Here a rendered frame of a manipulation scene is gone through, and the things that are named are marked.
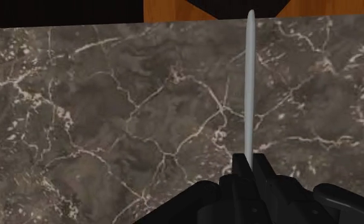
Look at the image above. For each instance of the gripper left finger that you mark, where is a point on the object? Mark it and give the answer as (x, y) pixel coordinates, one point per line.
(231, 192)

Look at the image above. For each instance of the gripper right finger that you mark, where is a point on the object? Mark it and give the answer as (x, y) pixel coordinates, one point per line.
(281, 192)

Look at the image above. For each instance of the thin grey utensil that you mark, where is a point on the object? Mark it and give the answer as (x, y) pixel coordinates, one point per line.
(249, 86)

